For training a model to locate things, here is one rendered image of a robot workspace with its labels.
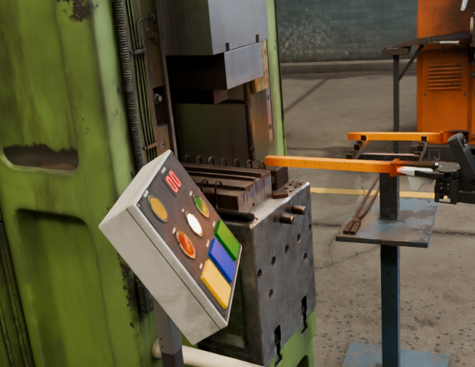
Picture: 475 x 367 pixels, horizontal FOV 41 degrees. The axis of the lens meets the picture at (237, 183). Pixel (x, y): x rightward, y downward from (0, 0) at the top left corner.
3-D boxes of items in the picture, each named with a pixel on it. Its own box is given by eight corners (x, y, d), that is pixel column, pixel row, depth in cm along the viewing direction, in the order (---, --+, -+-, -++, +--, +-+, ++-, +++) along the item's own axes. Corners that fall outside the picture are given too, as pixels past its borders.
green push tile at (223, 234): (239, 244, 141) (220, 219, 140) (237, 259, 134) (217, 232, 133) (233, 248, 142) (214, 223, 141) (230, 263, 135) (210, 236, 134)
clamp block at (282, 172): (289, 181, 200) (288, 162, 198) (277, 190, 193) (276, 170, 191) (256, 178, 206) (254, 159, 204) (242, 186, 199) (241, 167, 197)
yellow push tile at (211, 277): (232, 288, 123) (209, 258, 121) (228, 308, 116) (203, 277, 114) (224, 292, 123) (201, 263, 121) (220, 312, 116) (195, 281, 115)
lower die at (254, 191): (272, 194, 190) (270, 167, 187) (239, 218, 174) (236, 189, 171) (159, 182, 211) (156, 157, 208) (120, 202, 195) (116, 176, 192)
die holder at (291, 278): (316, 306, 213) (309, 180, 199) (264, 370, 182) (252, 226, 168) (179, 279, 241) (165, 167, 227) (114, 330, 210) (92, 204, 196)
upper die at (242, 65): (263, 76, 179) (261, 41, 176) (227, 89, 163) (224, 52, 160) (145, 75, 200) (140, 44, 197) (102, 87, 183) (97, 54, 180)
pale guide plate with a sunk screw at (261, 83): (269, 87, 208) (266, 34, 203) (256, 92, 201) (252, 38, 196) (264, 87, 210) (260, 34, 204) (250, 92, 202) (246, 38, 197)
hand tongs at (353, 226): (377, 177, 266) (377, 175, 266) (387, 178, 264) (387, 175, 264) (342, 234, 214) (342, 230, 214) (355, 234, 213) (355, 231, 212)
